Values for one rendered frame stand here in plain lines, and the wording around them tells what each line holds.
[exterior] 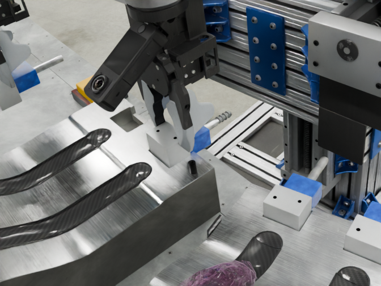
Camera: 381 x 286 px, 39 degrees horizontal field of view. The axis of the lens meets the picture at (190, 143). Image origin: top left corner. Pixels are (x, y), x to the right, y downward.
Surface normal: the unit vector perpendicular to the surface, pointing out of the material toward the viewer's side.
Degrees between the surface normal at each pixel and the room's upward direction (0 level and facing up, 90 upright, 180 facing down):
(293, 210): 0
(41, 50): 0
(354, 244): 90
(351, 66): 90
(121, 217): 4
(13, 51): 80
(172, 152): 90
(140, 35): 31
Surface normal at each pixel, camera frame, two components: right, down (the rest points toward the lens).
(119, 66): -0.54, -0.40
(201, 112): 0.57, 0.31
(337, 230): -0.14, -0.75
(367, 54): -0.69, 0.54
